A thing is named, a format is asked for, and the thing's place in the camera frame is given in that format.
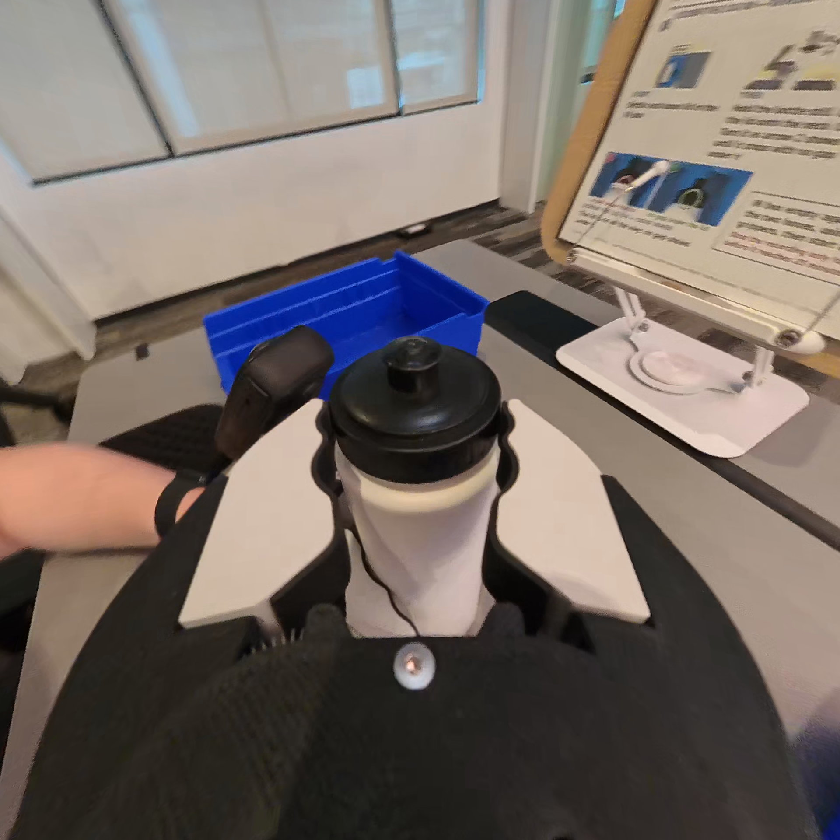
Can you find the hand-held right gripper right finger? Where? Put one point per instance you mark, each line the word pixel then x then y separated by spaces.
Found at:
pixel 568 531

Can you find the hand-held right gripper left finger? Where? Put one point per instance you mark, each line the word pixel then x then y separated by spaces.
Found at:
pixel 259 531

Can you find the blue plastic bin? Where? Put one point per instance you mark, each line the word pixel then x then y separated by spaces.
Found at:
pixel 367 308
pixel 823 774

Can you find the black bottle lid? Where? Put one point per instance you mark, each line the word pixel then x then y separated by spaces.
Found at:
pixel 413 426

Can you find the white plastic bottle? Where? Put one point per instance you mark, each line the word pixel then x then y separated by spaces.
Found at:
pixel 426 544

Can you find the person's left forearm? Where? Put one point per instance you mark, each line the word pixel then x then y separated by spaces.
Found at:
pixel 79 499

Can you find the black wrist band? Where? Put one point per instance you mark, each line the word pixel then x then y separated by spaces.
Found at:
pixel 167 505

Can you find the black rectangular table pad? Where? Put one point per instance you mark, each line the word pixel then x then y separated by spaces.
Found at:
pixel 531 321

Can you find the instruction board on white stand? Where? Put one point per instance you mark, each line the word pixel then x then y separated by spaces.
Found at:
pixel 590 118

